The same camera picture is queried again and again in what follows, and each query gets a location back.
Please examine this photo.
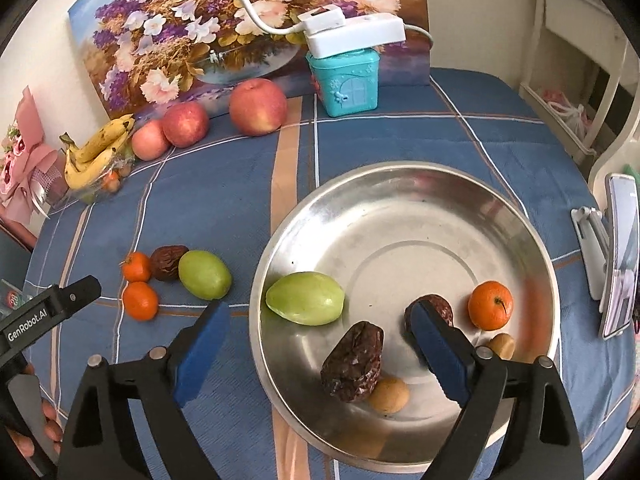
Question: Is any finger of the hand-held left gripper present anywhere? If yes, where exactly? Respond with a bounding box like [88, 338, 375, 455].
[50, 275, 102, 318]

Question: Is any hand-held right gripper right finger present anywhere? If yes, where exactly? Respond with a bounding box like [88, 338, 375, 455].
[408, 301, 585, 480]

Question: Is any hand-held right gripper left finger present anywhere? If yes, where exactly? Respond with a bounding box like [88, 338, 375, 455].
[57, 300, 232, 480]

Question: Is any dark dried date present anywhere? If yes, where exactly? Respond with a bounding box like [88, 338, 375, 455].
[404, 295, 455, 336]

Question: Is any small brown longan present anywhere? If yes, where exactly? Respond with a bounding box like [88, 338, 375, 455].
[487, 332, 516, 361]

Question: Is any walnut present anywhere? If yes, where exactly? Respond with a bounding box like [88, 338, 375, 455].
[369, 376, 410, 415]

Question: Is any long dried date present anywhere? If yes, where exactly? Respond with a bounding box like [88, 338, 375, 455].
[320, 321, 385, 403]

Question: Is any slim green jujube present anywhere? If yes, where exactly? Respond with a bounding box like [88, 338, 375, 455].
[265, 271, 346, 327]

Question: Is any round steel plate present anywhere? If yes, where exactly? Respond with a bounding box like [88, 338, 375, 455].
[248, 161, 561, 467]

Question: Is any person's left hand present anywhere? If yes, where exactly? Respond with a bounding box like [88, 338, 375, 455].
[42, 399, 65, 445]

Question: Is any colourful packet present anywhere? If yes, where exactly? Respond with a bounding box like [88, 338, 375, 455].
[0, 280, 26, 311]

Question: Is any small mandarin orange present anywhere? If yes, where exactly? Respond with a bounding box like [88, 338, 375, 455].
[122, 252, 152, 283]

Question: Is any large green jujube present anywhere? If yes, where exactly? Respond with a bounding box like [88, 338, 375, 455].
[178, 250, 233, 301]

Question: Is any round dried date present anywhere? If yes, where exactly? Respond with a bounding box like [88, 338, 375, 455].
[149, 245, 190, 282]

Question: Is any clear bowl of small fruit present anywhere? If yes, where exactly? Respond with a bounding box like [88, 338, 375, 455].
[75, 157, 136, 203]

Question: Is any pink flower bouquet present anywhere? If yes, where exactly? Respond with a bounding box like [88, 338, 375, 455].
[0, 85, 68, 226]

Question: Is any banana bunch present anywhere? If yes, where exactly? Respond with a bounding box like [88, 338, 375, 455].
[59, 114, 136, 191]

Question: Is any blue plaid tablecloth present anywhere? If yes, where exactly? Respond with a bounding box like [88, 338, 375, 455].
[22, 67, 638, 480]

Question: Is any pale pink apple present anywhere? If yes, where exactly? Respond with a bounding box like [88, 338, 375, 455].
[131, 120, 172, 162]

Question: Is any white phone stand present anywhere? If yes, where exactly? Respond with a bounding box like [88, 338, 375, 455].
[571, 206, 612, 301]

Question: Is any smartphone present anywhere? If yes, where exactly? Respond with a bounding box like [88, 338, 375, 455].
[600, 172, 640, 341]

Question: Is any large red apple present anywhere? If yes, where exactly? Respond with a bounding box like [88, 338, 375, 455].
[229, 78, 288, 137]

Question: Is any white plastic bag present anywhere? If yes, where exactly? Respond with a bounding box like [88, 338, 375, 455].
[537, 90, 596, 146]

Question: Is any floral painting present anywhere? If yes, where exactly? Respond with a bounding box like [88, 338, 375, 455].
[67, 0, 431, 121]

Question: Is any teal plastic box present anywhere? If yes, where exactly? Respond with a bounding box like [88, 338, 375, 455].
[306, 46, 382, 118]

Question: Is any white power strip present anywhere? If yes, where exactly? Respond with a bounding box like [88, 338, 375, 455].
[306, 14, 406, 58]

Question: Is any white shelf unit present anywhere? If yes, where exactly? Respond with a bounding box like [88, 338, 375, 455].
[520, 0, 636, 161]

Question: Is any white power cable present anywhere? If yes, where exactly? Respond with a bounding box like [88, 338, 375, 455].
[402, 22, 435, 43]

